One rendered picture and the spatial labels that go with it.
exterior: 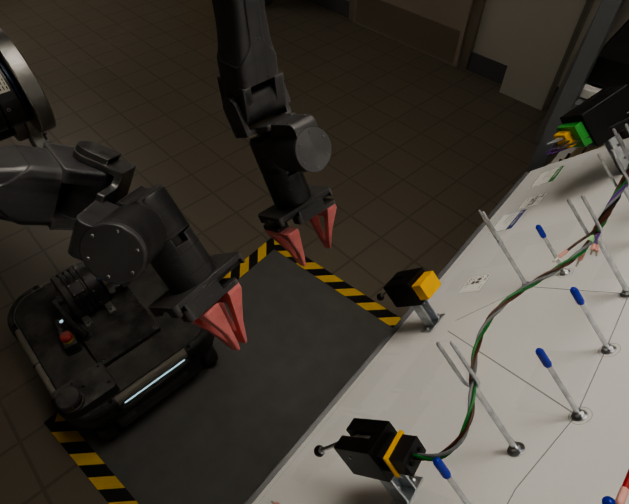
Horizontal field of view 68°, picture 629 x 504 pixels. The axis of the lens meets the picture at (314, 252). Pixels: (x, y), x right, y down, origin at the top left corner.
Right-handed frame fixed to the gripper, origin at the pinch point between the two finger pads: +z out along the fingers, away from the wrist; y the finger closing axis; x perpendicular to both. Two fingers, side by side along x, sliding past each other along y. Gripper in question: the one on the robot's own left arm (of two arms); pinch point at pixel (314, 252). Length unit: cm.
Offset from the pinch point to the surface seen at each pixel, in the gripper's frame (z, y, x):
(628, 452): 8.9, -4.5, -45.5
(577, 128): -0.6, 45.6, -19.2
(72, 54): -70, 62, 335
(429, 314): 17.9, 11.4, -9.0
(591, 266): 11.3, 23.8, -30.0
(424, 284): 9.4, 9.4, -12.1
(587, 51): -7, 72, -9
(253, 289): 57, 28, 111
